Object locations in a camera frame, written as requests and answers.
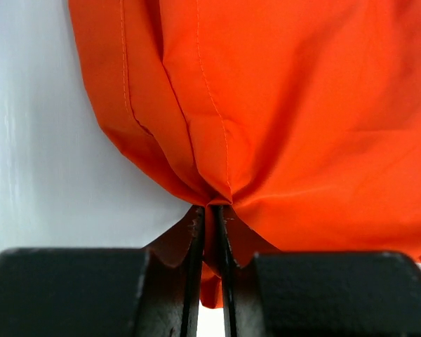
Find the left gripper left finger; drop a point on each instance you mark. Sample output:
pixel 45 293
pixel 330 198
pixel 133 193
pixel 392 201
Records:
pixel 152 291

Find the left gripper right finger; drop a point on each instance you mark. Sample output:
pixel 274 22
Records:
pixel 268 292

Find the orange shorts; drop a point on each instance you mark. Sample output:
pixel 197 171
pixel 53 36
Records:
pixel 304 116

